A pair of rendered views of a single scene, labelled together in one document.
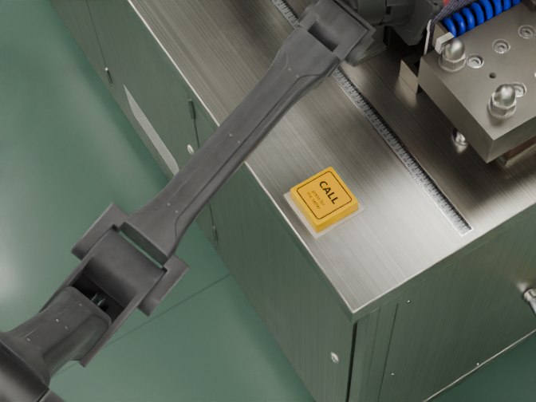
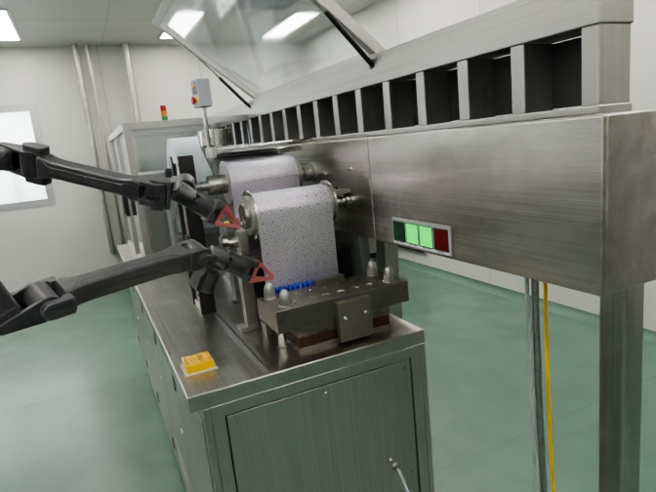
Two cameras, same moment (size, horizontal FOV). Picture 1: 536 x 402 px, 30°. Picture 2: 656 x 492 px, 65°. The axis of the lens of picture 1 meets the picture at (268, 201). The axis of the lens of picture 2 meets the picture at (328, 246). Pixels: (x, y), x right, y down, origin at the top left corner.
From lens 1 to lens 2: 1.05 m
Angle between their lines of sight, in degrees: 50
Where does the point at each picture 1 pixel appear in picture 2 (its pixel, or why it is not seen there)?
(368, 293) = (200, 391)
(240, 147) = (126, 267)
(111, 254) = (37, 285)
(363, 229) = (213, 373)
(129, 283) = (39, 295)
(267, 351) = not seen: outside the picture
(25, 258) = not seen: outside the picture
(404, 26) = (243, 274)
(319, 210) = (190, 362)
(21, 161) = not seen: outside the picture
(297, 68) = (169, 252)
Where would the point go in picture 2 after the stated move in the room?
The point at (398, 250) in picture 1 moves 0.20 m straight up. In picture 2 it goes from (226, 378) to (215, 300)
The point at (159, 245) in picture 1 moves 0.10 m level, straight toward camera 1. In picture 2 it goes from (63, 286) to (49, 299)
